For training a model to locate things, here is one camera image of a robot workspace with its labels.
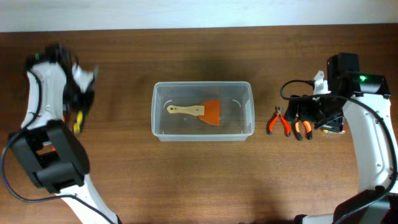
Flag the orange black long-nose pliers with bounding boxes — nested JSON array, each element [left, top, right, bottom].
[[292, 115, 313, 141]]

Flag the clear plastic storage box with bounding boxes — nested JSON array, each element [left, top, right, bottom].
[[151, 81, 255, 141]]

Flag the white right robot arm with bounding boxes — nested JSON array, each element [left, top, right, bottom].
[[284, 53, 397, 224]]

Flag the small orange handled pliers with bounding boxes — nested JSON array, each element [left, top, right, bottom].
[[267, 106, 291, 137]]

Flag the orange scraper wooden handle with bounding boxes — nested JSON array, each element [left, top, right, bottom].
[[167, 100, 221, 126]]

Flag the pack of coloured bits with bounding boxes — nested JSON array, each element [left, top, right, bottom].
[[320, 116, 346, 134]]

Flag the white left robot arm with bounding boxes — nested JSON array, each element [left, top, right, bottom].
[[1, 44, 121, 223]]

